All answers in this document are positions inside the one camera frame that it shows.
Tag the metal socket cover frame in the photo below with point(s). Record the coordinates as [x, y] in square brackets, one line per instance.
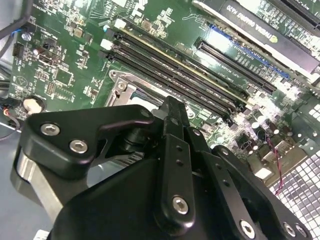
[127, 92]

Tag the silver topped CPU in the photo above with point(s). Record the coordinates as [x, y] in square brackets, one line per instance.
[146, 103]

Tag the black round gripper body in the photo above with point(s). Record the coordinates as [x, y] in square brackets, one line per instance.
[112, 212]

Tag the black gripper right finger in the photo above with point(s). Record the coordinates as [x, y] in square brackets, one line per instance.
[225, 175]

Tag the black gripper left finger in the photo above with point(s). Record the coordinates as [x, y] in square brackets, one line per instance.
[62, 130]

